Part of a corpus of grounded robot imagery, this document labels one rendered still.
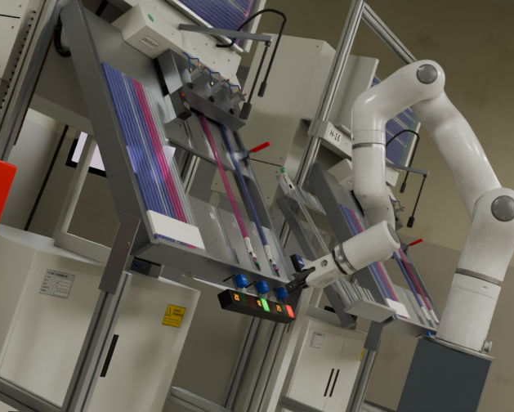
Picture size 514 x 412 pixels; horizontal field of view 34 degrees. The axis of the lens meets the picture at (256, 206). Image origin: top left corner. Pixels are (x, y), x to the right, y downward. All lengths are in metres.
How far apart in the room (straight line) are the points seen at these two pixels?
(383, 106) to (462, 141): 0.22
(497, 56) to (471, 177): 4.06
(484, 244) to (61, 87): 1.23
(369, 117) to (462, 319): 0.57
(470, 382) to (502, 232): 0.37
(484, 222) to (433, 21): 4.35
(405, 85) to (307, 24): 4.40
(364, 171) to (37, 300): 0.88
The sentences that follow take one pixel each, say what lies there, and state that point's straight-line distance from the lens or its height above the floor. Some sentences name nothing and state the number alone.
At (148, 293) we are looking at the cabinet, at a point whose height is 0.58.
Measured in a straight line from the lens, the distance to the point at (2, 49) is 2.33.
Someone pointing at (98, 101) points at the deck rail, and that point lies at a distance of 2.02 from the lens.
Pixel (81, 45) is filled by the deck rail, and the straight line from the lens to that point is 2.13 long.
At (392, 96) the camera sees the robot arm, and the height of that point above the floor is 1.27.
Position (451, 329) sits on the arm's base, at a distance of 2.16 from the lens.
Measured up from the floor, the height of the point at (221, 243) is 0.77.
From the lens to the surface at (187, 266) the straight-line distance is 1.99.
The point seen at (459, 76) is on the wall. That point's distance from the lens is 6.23.
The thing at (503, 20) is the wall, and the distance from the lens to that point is 6.36.
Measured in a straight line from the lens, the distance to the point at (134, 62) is 2.29.
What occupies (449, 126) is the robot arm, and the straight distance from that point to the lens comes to 2.22.
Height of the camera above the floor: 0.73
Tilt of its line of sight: 4 degrees up
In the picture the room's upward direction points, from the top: 18 degrees clockwise
